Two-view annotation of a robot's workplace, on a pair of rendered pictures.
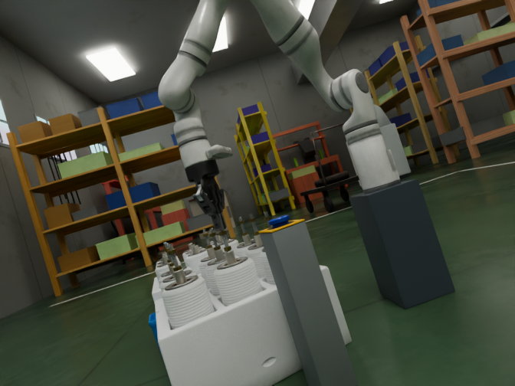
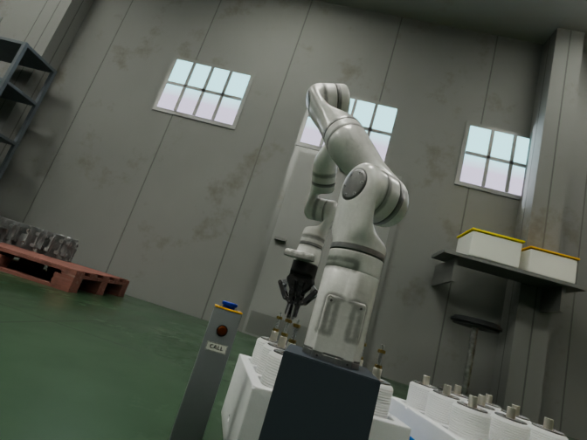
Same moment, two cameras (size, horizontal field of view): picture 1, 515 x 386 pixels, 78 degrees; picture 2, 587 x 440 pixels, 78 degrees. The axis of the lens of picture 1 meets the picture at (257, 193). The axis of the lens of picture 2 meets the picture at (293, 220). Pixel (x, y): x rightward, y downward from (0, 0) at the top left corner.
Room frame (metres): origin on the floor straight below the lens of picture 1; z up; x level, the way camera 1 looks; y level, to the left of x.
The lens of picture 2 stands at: (0.88, -0.94, 0.36)
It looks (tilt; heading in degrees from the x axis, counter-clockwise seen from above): 14 degrees up; 101
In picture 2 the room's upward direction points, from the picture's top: 17 degrees clockwise
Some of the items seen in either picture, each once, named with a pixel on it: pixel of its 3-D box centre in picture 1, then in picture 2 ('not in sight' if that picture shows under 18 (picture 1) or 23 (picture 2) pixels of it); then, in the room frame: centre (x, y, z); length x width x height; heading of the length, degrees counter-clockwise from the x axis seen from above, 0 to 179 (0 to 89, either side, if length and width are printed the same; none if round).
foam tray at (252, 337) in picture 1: (239, 318); (302, 419); (0.85, 0.15, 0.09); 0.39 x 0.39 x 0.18; 20
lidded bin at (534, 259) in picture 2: not in sight; (542, 267); (2.53, 2.61, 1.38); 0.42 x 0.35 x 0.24; 4
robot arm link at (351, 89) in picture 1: (352, 104); (366, 216); (0.88, -0.33, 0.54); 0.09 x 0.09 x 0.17; 41
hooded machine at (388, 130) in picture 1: (372, 145); not in sight; (5.28, -2.05, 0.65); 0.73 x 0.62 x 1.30; 92
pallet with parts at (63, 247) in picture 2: not in sight; (37, 250); (-1.86, 1.99, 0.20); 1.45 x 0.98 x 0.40; 4
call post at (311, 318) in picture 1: (306, 305); (207, 373); (0.60, -0.02, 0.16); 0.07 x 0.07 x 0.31; 20
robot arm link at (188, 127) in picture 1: (185, 114); (321, 223); (0.75, 0.11, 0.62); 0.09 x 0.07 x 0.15; 171
